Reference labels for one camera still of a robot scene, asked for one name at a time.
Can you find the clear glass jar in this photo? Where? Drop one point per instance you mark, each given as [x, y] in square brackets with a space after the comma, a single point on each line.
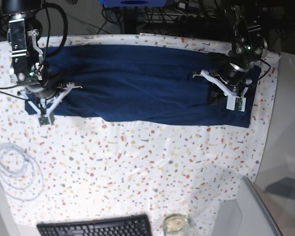
[176, 225]

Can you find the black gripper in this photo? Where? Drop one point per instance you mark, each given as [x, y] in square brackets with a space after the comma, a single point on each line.
[51, 83]
[232, 72]

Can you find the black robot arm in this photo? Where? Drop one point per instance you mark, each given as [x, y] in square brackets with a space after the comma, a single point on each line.
[247, 48]
[29, 65]

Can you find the dark blue t-shirt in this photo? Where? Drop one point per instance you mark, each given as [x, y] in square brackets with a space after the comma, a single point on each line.
[129, 83]

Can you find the terrazzo patterned table cloth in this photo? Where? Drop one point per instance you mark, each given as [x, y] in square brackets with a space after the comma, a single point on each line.
[88, 168]

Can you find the black computer keyboard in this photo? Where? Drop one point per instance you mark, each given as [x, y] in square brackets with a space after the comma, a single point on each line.
[136, 225]

